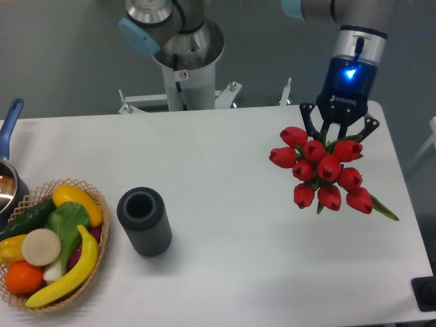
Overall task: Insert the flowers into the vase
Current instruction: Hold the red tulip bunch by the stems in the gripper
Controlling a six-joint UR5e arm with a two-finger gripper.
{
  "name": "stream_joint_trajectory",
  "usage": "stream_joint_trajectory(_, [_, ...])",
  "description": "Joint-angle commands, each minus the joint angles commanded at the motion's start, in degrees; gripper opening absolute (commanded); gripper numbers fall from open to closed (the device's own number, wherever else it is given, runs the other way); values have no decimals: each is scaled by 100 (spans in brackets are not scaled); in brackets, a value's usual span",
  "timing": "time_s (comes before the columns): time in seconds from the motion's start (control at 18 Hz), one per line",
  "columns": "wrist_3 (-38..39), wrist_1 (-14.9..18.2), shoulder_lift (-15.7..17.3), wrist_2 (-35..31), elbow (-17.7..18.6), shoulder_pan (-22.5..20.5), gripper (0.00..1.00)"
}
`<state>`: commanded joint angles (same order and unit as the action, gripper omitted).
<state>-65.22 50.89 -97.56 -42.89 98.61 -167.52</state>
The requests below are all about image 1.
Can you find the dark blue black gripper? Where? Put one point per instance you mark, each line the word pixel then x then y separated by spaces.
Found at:
pixel 342 100

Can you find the red tulip bouquet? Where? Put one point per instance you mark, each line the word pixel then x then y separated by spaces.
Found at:
pixel 320 167

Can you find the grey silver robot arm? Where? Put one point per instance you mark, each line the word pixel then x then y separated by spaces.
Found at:
pixel 362 37

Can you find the dark grey ribbed vase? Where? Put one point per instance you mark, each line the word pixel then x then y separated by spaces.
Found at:
pixel 142 214

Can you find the black device at table edge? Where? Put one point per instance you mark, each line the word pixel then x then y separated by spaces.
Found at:
pixel 424 292

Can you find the purple red vegetable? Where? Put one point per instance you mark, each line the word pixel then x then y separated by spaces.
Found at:
pixel 96 233

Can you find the yellow lemon squash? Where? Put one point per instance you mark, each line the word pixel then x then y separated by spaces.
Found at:
pixel 69 193

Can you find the yellow banana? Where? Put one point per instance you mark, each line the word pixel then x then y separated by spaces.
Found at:
pixel 72 279

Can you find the green bok choy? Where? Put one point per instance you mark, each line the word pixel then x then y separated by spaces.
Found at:
pixel 63 221

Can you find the woven wicker basket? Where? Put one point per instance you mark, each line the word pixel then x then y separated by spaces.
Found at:
pixel 38 195

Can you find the green cucumber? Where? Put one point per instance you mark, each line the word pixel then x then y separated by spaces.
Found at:
pixel 33 218

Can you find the beige round slice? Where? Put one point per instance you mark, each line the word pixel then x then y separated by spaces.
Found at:
pixel 41 247

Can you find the yellow bell pepper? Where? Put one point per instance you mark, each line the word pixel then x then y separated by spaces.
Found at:
pixel 11 252

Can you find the orange fruit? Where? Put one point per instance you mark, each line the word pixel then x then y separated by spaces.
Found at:
pixel 23 278

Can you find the white frame at right edge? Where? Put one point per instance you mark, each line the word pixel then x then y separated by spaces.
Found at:
pixel 422 155

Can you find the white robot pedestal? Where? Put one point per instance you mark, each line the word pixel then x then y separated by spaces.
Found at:
pixel 188 64

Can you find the blue handled saucepan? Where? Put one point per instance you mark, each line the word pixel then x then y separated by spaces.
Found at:
pixel 13 188

